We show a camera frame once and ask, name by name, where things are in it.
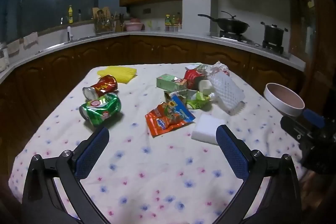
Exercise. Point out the white foam fruit net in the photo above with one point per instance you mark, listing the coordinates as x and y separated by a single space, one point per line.
227 92

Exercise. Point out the hanging towel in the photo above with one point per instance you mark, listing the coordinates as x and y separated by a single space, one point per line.
13 47
30 40

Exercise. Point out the crushed red can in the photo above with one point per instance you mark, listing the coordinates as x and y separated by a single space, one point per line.
105 85

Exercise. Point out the wooden utensil holder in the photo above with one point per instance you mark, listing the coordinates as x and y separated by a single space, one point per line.
120 24

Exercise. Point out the crumpled red packet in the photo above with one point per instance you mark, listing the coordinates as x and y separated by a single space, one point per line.
193 78

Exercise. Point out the black cooking pot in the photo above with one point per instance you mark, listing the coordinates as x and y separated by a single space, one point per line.
273 33

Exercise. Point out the crumpled clear plastic wrapper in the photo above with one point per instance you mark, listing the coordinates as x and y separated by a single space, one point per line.
218 67

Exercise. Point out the green carton box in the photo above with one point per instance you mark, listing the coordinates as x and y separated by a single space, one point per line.
168 82

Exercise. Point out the tall wooden cabinet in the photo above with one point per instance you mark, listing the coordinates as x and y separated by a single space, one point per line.
317 43

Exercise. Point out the white faucet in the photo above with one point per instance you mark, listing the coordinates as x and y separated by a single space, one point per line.
69 34

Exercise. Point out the yellow cloth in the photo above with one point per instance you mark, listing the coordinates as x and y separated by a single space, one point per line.
118 74

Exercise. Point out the white round bin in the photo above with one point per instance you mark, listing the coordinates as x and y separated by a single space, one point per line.
278 106

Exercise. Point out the seasoning bottle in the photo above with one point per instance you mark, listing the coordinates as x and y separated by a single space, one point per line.
167 21
173 20

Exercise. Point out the kitchen window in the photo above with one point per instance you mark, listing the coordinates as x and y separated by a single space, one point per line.
39 3

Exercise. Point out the crumpled green wrapper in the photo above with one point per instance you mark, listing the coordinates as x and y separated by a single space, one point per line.
198 102

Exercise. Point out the yellow sticker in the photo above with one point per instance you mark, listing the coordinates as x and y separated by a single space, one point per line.
311 3

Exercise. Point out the dish rack with utensils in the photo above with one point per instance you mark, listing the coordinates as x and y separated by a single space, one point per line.
103 23

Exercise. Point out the small white cup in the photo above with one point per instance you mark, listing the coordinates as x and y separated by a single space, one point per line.
204 86

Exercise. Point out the white sponge block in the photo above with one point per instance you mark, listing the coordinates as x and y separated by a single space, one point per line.
207 127

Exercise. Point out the yellow bottle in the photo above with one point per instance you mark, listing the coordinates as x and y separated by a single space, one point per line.
70 15

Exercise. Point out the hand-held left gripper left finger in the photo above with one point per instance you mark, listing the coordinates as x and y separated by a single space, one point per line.
92 155

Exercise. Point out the black wok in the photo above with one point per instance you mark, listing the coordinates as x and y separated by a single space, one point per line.
232 24

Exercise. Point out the orange snack packet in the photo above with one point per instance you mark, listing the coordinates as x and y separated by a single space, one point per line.
168 119

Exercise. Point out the gas stove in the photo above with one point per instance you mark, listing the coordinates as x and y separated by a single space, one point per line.
249 41

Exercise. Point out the floral white tablecloth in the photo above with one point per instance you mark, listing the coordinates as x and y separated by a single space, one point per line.
157 161

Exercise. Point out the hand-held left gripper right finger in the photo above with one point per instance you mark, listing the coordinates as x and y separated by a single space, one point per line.
232 155

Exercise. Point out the pink basin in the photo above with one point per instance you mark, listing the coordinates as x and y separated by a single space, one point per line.
133 25

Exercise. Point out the dark wall outlet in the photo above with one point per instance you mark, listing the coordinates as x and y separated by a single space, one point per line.
147 11

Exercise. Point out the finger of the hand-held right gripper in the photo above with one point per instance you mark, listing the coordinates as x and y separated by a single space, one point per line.
313 117
295 129

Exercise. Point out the wooden lower cabinets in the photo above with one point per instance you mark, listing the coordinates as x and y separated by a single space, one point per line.
162 49

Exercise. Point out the white kitchen countertop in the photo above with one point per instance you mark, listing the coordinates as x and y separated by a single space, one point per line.
170 35

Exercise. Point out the crushed green can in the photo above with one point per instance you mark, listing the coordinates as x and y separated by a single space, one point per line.
102 108

